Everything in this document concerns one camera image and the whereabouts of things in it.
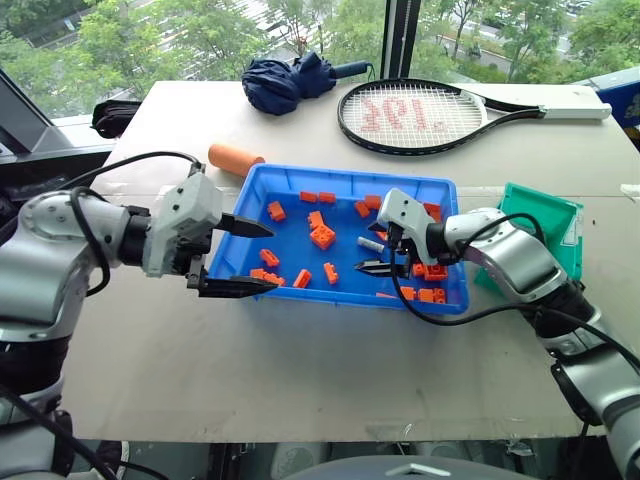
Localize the dark window frame post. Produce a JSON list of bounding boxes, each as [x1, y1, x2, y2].
[[379, 0, 424, 81]]

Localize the blue box with yellow print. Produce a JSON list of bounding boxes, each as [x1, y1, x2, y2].
[[569, 69, 640, 151]]

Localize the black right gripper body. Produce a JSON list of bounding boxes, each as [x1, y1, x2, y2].
[[386, 224, 427, 279]]

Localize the large orange toy brick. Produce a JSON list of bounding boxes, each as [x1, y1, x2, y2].
[[309, 224, 338, 251]]

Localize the green plastic bin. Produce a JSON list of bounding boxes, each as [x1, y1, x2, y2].
[[473, 181, 586, 296]]

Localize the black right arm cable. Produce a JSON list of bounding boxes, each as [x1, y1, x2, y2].
[[388, 212, 640, 371]]

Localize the navy folded umbrella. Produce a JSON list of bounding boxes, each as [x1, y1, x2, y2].
[[240, 50, 375, 117]]

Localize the black white tennis racket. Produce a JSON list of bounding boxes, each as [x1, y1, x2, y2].
[[336, 77, 613, 157]]

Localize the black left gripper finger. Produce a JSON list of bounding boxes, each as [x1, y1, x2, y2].
[[215, 213, 277, 240], [197, 275, 279, 300]]

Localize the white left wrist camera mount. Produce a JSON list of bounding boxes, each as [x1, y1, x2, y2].
[[143, 172, 225, 279]]

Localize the orange foam cylinder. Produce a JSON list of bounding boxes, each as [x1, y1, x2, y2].
[[207, 143, 267, 179]]

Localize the blue plastic bin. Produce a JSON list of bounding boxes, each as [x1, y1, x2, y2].
[[206, 163, 473, 316]]

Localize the black bag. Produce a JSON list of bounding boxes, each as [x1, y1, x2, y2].
[[90, 99, 144, 143]]

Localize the dark grey rounded shape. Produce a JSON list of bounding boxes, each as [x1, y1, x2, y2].
[[282, 453, 534, 480]]

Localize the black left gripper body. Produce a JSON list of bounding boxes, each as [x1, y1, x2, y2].
[[172, 213, 234, 298]]

